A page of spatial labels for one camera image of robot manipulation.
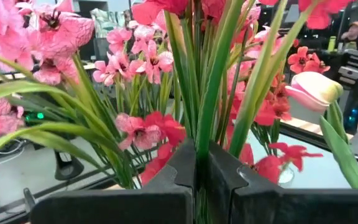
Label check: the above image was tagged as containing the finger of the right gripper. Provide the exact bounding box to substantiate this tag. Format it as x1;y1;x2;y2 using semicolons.
337;49;358;86

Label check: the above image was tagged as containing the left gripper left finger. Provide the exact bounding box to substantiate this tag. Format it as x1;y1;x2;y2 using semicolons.
31;139;198;224

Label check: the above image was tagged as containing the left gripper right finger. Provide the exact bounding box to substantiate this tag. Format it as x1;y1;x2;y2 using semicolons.
208;141;358;224

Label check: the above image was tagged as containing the pink tulip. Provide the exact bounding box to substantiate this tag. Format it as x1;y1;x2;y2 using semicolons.
284;70;358;190

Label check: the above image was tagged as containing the red flower bunch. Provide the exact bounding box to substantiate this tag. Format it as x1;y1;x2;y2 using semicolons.
253;45;331;156
131;0;354;224
239;141;324;184
140;110;186;186

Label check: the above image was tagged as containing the pink flower bunch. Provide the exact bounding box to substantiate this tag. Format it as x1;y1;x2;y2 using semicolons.
91;20;175;125
0;0;142;190
225;6;279;103

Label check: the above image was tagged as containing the clear diamond-pattern glass jar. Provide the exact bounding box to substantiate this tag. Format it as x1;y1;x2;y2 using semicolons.
277;167;296;189

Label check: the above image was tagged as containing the green bottle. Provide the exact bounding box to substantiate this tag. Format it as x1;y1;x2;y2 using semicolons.
327;35;337;53

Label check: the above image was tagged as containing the black pedestal floor stand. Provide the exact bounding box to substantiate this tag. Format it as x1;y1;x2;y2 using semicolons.
53;151;85;181

